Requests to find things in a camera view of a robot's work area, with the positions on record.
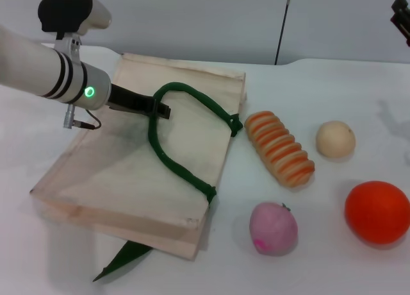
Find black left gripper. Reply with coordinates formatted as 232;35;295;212
107;83;171;120

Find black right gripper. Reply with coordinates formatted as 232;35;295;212
389;0;410;47

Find beige cloth bag green handles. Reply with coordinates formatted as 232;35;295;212
29;53;248;283

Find orange striped ridged bread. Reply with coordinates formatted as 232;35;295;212
243;110;316;189

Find pink peach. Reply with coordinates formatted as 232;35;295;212
249;201;299;257

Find orange fruit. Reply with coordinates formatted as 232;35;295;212
344;180;410;245

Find left arm connector cable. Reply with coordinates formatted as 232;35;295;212
62;104;102;131

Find thin black hanging cable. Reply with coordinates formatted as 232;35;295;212
274;0;294;65

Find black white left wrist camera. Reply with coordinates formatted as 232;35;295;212
37;0;113;41

